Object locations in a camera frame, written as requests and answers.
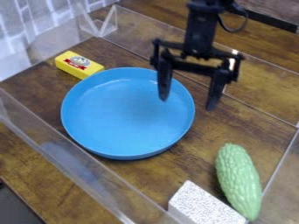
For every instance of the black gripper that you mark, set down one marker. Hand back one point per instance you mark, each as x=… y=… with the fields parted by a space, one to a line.
x=197 y=45

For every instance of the green bitter gourd toy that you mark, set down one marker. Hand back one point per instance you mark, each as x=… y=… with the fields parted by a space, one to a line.
x=239 y=180

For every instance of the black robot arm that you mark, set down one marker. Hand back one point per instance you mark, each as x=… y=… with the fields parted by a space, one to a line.
x=209 y=3

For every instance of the blue round tray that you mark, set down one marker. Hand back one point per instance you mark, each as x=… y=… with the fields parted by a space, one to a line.
x=115 y=117

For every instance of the black baseboard strip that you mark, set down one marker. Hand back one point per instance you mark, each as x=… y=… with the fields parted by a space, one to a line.
x=279 y=13

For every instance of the yellow rectangular box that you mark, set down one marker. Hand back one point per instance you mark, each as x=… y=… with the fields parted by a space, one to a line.
x=78 y=65

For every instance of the white speckled foam block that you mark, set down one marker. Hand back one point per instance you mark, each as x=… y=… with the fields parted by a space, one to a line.
x=194 y=206

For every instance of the clear acrylic enclosure wall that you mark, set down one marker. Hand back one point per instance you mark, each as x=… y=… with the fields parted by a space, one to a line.
x=72 y=187

